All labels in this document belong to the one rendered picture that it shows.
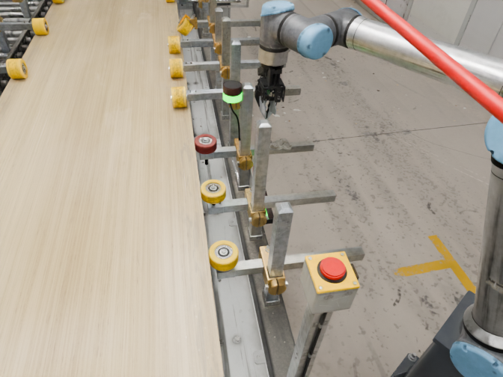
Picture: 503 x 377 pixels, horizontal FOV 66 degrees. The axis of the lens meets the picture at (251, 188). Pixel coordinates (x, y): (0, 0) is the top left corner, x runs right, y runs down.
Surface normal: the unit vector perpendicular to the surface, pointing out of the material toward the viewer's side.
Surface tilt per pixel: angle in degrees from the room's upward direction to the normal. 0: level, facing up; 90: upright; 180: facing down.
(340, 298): 90
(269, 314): 0
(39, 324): 0
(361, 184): 0
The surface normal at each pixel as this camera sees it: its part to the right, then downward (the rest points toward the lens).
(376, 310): 0.05, -0.73
